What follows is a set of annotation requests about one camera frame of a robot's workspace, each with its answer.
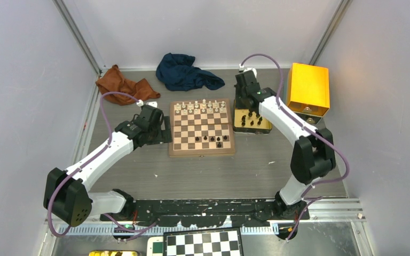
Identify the yellow metal tray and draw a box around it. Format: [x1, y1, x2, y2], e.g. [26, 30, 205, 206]
[233, 100, 272, 134]

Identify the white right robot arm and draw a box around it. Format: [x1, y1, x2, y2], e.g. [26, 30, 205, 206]
[235, 67, 336, 219]

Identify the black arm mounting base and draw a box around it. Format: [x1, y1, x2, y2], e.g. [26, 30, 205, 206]
[111, 198, 306, 228]

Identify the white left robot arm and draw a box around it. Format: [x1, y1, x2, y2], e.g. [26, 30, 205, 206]
[43, 101, 172, 227]

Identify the wooden chess board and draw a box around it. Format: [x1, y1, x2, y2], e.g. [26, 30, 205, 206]
[169, 99, 236, 157]

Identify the black white checker calibration board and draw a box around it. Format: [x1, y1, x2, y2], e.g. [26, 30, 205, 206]
[163, 228, 244, 256]

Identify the orange cloth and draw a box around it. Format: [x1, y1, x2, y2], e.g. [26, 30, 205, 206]
[96, 65, 161, 101]

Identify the yellow drawer box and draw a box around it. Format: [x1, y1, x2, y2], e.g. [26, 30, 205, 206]
[283, 63, 330, 117]

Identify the dark blue cloth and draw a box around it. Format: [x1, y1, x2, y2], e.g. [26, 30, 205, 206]
[155, 53, 225, 91]

